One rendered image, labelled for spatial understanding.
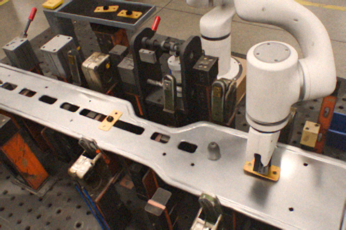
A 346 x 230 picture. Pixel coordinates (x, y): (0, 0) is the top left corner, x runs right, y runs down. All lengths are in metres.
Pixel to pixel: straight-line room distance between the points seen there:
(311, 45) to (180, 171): 0.43
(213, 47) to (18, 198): 0.92
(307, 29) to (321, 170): 0.37
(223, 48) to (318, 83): 0.73
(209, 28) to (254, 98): 0.68
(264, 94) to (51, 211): 0.91
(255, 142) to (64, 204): 0.79
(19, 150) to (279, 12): 0.92
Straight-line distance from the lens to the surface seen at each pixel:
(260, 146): 0.68
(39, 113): 1.15
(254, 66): 0.56
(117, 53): 1.11
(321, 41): 0.62
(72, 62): 1.18
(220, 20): 1.24
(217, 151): 0.83
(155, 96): 1.10
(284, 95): 0.60
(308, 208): 0.80
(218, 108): 0.94
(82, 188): 0.88
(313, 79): 0.61
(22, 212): 1.32
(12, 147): 1.19
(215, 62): 0.96
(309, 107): 1.44
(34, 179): 1.30
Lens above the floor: 1.68
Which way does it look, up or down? 44 degrees down
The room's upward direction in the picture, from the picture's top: 11 degrees counter-clockwise
